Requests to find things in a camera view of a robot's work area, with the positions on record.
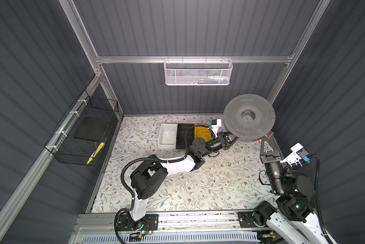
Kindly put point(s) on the grey perforated spool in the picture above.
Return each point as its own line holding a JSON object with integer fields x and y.
{"x": 249, "y": 117}

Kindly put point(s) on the yellow plastic bin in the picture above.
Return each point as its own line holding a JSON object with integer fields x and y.
{"x": 204, "y": 132}

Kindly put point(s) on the yellow green striped item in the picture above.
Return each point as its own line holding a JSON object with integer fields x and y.
{"x": 94, "y": 154}

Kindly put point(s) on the black wire basket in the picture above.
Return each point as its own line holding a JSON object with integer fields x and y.
{"x": 68, "y": 150}

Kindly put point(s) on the white plastic bin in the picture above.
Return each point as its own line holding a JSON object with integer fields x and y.
{"x": 167, "y": 136}

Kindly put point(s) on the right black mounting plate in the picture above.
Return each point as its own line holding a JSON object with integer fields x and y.
{"x": 246, "y": 219}

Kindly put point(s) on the black flat pad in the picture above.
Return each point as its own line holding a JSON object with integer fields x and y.
{"x": 91, "y": 129}

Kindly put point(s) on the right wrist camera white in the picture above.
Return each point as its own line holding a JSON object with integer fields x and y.
{"x": 297, "y": 157}

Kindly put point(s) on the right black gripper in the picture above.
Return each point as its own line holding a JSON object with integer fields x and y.
{"x": 271, "y": 155}

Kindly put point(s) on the black plastic bin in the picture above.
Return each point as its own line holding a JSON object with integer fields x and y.
{"x": 184, "y": 135}

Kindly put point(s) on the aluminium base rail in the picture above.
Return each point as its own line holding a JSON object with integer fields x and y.
{"x": 222, "y": 227}

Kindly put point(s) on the black mounting plate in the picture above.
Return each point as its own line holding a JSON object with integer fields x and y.
{"x": 246, "y": 219}
{"x": 124, "y": 222}

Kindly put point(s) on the items in white basket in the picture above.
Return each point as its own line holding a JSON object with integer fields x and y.
{"x": 207, "y": 80}

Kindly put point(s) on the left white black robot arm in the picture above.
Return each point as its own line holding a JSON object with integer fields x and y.
{"x": 150, "y": 174}

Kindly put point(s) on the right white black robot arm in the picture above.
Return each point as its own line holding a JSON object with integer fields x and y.
{"x": 297, "y": 218}

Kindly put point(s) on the white wire mesh basket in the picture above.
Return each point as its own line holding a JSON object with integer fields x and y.
{"x": 176, "y": 70}

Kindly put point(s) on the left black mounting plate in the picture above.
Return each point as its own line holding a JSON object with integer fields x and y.
{"x": 124, "y": 222}

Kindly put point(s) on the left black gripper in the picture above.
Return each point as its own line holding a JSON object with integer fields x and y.
{"x": 223, "y": 142}

